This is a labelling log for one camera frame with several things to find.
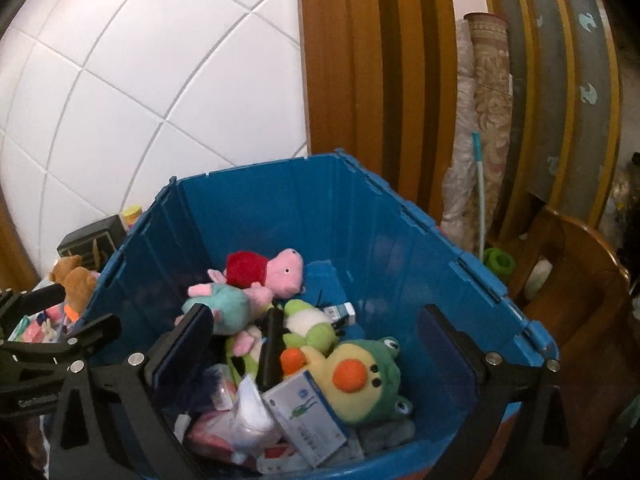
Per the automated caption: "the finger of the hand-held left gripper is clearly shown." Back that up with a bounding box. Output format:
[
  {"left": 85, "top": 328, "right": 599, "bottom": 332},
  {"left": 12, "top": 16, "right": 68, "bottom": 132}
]
[
  {"left": 0, "top": 313, "right": 123, "bottom": 377},
  {"left": 0, "top": 284, "right": 68, "bottom": 342}
]

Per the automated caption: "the yellow pink snack can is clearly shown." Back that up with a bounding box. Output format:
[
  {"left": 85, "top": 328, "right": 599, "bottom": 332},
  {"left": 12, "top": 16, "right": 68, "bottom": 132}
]
[{"left": 121, "top": 205, "right": 146, "bottom": 233}]

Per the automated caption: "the grey cloth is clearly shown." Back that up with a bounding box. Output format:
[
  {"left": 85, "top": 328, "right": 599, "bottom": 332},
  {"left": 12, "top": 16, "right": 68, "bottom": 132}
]
[{"left": 350, "top": 420, "right": 416, "bottom": 461}]

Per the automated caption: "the pink pig plush teal shirt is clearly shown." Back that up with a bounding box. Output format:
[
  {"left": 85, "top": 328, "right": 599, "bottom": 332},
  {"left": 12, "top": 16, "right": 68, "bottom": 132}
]
[{"left": 174, "top": 282, "right": 277, "bottom": 358}]

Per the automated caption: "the small blue white box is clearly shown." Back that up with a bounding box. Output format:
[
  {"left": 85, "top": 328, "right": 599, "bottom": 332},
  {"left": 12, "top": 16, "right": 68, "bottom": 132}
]
[{"left": 320, "top": 302, "right": 357, "bottom": 328}]

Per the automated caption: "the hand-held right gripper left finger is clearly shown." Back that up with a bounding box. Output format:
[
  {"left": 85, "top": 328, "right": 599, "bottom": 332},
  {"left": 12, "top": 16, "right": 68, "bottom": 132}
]
[{"left": 47, "top": 303, "right": 216, "bottom": 480}]

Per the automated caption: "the white tape roll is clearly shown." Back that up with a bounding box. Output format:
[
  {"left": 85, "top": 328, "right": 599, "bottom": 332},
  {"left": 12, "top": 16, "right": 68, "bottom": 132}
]
[{"left": 525, "top": 257, "right": 553, "bottom": 295}]

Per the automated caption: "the black box with gold print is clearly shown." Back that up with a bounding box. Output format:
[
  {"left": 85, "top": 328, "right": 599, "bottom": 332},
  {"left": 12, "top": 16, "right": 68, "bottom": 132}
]
[{"left": 56, "top": 215, "right": 126, "bottom": 271}]

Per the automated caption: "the green foam roll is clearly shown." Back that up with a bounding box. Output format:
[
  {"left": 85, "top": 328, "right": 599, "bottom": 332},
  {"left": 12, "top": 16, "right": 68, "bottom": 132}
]
[{"left": 482, "top": 247, "right": 517, "bottom": 278}]

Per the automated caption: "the wooden chair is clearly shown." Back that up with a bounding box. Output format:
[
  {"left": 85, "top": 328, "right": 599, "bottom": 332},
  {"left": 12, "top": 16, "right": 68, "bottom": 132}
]
[{"left": 505, "top": 205, "right": 632, "bottom": 480}]

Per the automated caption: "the pink pig plush red dress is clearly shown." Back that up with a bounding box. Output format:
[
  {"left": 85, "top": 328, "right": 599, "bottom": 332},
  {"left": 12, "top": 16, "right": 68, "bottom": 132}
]
[{"left": 206, "top": 247, "right": 307, "bottom": 306}]

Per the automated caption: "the white plastic bag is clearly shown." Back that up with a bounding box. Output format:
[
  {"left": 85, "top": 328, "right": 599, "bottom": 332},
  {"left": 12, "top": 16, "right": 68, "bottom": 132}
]
[{"left": 230, "top": 374, "right": 281, "bottom": 453}]

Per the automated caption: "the yellow duck plush frog hood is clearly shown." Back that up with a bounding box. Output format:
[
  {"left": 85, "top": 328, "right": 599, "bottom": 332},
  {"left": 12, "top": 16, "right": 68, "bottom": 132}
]
[{"left": 280, "top": 336, "right": 413, "bottom": 428}]

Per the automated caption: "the blue white medicine box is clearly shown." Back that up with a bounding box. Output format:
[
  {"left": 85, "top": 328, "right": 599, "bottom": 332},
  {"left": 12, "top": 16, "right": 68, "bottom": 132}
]
[{"left": 261, "top": 370, "right": 349, "bottom": 468}]

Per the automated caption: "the plastic-wrapped roll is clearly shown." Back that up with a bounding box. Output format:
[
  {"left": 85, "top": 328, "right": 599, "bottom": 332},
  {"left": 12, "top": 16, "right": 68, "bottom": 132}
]
[{"left": 440, "top": 20, "right": 481, "bottom": 256}]

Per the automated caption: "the black stick-shaped object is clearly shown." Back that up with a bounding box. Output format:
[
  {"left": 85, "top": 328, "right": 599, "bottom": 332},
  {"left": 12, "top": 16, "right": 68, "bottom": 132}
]
[{"left": 256, "top": 307, "right": 286, "bottom": 391}]

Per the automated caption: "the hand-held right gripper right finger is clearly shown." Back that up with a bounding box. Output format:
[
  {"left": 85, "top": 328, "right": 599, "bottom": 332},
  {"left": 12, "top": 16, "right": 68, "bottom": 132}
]
[{"left": 416, "top": 304, "right": 572, "bottom": 480}]

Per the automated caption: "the teal white pole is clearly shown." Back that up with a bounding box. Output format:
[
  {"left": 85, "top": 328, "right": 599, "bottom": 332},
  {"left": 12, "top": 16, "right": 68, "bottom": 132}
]
[{"left": 472, "top": 132, "right": 488, "bottom": 261}]

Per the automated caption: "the blue cloth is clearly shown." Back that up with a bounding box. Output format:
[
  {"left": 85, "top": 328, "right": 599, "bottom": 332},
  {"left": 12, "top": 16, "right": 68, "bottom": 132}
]
[{"left": 302, "top": 260, "right": 351, "bottom": 306}]

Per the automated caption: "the blue plastic crate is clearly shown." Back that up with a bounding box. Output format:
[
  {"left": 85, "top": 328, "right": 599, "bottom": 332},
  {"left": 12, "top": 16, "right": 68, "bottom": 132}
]
[{"left": 75, "top": 149, "right": 560, "bottom": 480}]

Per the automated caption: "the brown teddy bear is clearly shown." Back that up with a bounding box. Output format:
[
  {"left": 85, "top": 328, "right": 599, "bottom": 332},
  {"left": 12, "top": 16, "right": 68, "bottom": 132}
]
[{"left": 49, "top": 255, "right": 101, "bottom": 323}]

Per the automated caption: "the pink tissue pack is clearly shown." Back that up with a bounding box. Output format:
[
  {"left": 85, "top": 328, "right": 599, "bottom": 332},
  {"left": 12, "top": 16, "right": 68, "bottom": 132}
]
[{"left": 22, "top": 317, "right": 53, "bottom": 343}]

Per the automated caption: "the pink soft pack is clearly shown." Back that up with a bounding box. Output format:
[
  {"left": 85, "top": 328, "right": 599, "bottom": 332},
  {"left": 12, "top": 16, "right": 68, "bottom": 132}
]
[{"left": 185, "top": 410, "right": 241, "bottom": 461}]

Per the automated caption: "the green white plush toy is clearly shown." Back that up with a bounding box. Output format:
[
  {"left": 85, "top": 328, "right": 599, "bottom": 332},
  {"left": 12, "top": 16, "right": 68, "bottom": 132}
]
[{"left": 282, "top": 299, "right": 338, "bottom": 356}]

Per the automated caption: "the rolled patterned carpet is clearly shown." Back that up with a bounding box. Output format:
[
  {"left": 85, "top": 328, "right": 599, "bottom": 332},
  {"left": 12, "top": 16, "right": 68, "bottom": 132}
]
[{"left": 462, "top": 12, "right": 513, "bottom": 256}]

